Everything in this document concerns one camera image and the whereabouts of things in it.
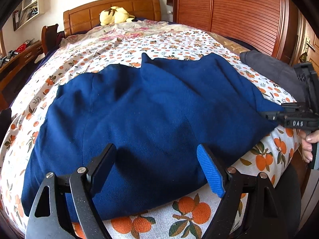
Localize person's right hand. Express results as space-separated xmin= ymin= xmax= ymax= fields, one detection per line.
xmin=299 ymin=130 xmax=319 ymax=163

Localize yellow plush toy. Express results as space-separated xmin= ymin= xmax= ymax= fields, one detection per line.
xmin=99 ymin=6 xmax=135 ymax=26

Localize wooden chair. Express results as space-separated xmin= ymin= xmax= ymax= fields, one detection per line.
xmin=41 ymin=24 xmax=58 ymax=55

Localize red basket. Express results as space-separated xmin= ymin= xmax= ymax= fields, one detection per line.
xmin=16 ymin=43 xmax=27 ymax=53

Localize orange floral bed sheet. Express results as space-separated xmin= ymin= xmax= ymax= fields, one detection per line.
xmin=1 ymin=24 xmax=294 ymax=238

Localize wooden louvered wardrobe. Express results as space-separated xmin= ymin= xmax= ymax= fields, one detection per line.
xmin=173 ymin=0 xmax=298 ymax=63

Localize pink floral quilt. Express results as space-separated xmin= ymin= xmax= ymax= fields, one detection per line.
xmin=60 ymin=20 xmax=173 ymax=46

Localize wooden headboard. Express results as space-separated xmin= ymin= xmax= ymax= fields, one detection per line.
xmin=63 ymin=0 xmax=162 ymax=37

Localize blue suit jacket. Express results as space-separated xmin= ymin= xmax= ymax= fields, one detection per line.
xmin=21 ymin=53 xmax=282 ymax=220

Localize white wall shelf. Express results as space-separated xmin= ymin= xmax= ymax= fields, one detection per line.
xmin=12 ymin=0 xmax=45 ymax=31

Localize wooden desk cabinet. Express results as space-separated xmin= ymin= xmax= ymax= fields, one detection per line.
xmin=1 ymin=40 xmax=43 ymax=110

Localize door with brass handle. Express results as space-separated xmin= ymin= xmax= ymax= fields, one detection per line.
xmin=290 ymin=11 xmax=319 ymax=74

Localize dark folded clothes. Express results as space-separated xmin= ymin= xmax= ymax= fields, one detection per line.
xmin=0 ymin=108 xmax=12 ymax=144

